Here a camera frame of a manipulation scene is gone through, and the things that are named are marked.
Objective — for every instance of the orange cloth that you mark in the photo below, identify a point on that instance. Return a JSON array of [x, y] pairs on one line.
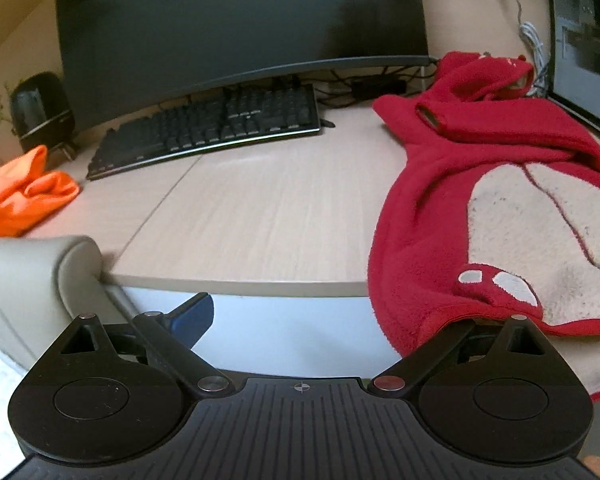
[[29, 193]]

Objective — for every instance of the black mechanical keyboard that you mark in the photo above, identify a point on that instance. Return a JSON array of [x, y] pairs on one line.
[[236, 116]]

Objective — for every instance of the black round speaker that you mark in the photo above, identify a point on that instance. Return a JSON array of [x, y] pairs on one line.
[[41, 115]]

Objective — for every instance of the black curved monitor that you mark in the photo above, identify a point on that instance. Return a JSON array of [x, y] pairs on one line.
[[120, 56]]

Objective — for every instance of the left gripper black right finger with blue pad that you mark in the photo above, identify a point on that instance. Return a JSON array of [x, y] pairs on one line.
[[414, 368]]

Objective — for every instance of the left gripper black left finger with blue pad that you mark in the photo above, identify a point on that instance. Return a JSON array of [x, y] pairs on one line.
[[168, 339]]

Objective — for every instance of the red fleece garment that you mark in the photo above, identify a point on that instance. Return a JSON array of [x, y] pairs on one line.
[[496, 213]]

